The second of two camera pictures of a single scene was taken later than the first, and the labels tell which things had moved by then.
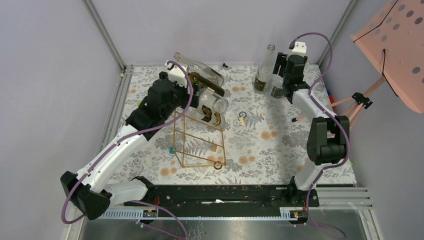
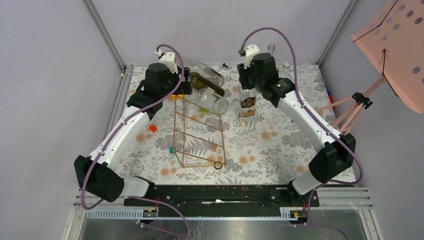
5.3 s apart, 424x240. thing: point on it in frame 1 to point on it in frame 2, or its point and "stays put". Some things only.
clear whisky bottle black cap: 205,111 to 247,100
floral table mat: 264,141 stays put
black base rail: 229,200 stays put
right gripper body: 281,60 to 248,79
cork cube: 213,147 stays put
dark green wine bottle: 194,77 stays put
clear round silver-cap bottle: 220,105 stays put
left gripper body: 181,95 to 173,80
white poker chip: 236,122 stays put
